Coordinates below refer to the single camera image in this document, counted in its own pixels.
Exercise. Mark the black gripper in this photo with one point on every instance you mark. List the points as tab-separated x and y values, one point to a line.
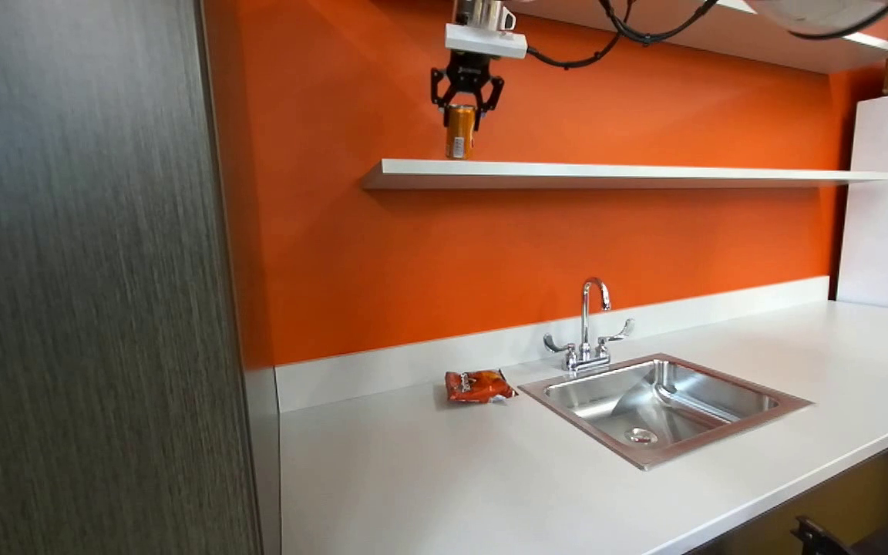
465	79

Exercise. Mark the orange bottle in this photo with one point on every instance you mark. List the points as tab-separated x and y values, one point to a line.
461	134

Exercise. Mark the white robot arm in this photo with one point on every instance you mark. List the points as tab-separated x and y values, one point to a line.
856	13

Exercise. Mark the stainless steel sink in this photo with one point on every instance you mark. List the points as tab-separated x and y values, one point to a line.
660	410

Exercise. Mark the dark wood cabinet panel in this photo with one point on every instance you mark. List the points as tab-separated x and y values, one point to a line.
85	277

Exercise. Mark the black chair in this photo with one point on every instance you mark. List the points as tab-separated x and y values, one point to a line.
877	540

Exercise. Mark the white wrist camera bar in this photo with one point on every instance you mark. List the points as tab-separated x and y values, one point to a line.
486	41

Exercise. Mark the white wall shelf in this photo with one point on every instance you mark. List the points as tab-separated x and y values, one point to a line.
618	174

